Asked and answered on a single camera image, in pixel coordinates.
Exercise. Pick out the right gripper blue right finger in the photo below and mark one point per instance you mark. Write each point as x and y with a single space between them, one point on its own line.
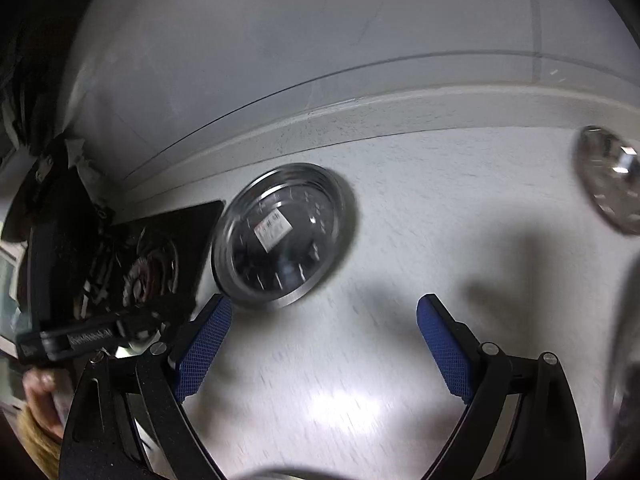
452 346

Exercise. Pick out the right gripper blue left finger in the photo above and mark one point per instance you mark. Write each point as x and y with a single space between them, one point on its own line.
204 336

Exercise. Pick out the steel plate with sticker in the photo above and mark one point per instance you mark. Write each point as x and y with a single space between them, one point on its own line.
284 234

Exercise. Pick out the large steel bowl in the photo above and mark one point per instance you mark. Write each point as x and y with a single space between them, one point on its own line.
622 373

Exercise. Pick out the person's left hand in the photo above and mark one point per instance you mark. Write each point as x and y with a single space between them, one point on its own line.
39 386

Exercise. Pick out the small steel bowl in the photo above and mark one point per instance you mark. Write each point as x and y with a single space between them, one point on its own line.
607 166

